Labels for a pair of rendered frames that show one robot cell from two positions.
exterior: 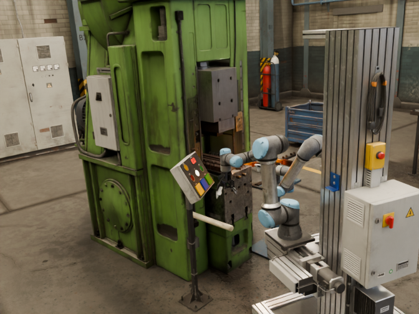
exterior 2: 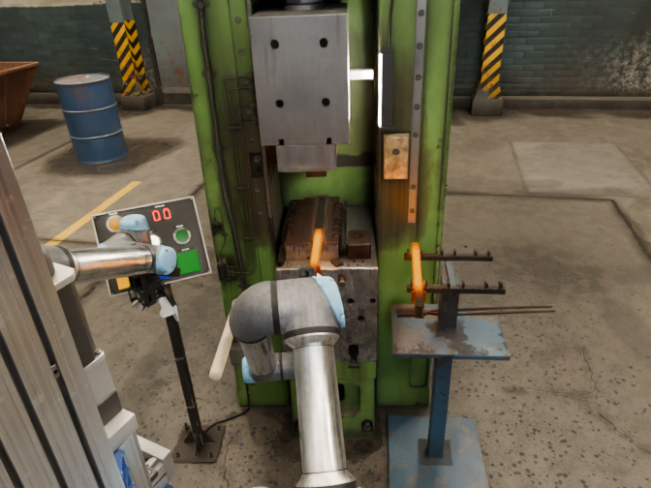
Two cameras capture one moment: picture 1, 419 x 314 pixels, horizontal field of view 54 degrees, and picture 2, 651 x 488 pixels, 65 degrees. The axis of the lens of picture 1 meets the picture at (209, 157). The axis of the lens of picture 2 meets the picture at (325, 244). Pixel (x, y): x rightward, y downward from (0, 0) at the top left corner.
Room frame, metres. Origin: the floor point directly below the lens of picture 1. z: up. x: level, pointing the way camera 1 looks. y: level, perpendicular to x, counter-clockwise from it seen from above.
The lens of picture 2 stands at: (2.21, -1.47, 1.90)
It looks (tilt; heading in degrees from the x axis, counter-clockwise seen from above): 29 degrees down; 50
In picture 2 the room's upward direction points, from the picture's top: 3 degrees counter-clockwise
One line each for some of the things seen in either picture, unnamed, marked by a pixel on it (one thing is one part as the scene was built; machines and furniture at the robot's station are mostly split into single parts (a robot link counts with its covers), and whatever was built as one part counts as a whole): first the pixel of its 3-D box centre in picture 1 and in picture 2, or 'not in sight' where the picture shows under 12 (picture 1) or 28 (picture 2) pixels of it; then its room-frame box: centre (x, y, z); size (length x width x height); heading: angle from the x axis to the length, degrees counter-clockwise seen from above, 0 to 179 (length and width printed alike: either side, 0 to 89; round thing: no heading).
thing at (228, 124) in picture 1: (207, 122); (309, 139); (3.39, 0.00, 1.32); 0.42 x 0.20 x 0.10; 47
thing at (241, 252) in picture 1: (217, 233); (333, 358); (3.44, -0.03, 0.23); 0.55 x 0.37 x 0.47; 47
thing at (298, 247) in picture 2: (209, 162); (314, 225); (3.39, 0.00, 0.96); 0.42 x 0.20 x 0.09; 47
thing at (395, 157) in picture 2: (238, 121); (395, 156); (3.57, -0.28, 1.27); 0.09 x 0.02 x 0.17; 137
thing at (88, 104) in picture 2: not in sight; (92, 118); (4.01, 4.66, 0.44); 0.59 x 0.59 x 0.88
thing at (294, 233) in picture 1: (289, 227); not in sight; (2.28, -0.47, 0.87); 0.15 x 0.15 x 0.10
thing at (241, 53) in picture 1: (224, 129); (406, 165); (3.77, -0.15, 1.15); 0.44 x 0.26 x 2.30; 47
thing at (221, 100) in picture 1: (209, 92); (318, 71); (3.42, -0.03, 1.56); 0.42 x 0.39 x 0.40; 47
